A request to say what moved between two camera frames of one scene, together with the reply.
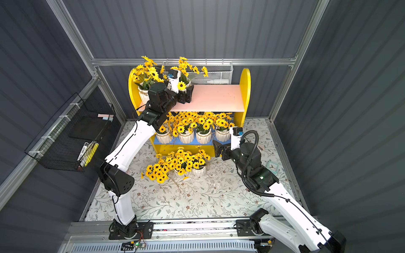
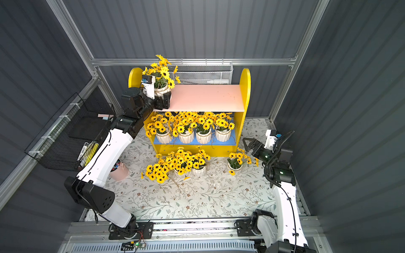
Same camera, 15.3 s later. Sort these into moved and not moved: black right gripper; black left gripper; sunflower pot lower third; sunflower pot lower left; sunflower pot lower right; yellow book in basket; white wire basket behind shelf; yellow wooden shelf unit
Moved: black right gripper; black left gripper
Not moved: yellow wooden shelf unit; sunflower pot lower third; yellow book in basket; sunflower pot lower left; white wire basket behind shelf; sunflower pot lower right
